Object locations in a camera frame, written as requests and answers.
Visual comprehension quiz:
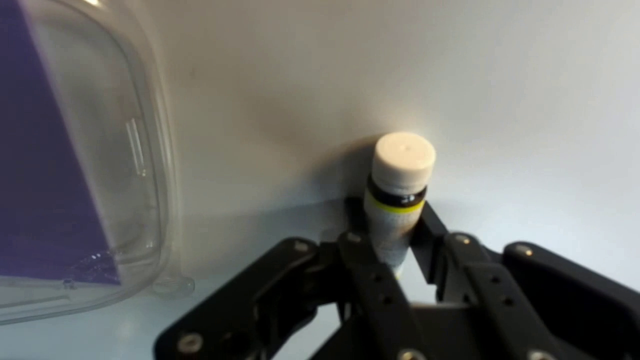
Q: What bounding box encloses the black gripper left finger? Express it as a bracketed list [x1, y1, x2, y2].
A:
[153, 229, 431, 360]

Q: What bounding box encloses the clear plastic container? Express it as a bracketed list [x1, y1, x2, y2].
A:
[0, 0, 197, 326]

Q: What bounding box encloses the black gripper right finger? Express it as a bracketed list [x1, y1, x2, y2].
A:
[415, 201, 640, 360]

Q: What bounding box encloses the purple mat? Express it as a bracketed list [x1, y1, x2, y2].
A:
[0, 0, 124, 289]

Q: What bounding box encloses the white marker with black band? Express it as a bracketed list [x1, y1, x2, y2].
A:
[362, 130, 440, 270]

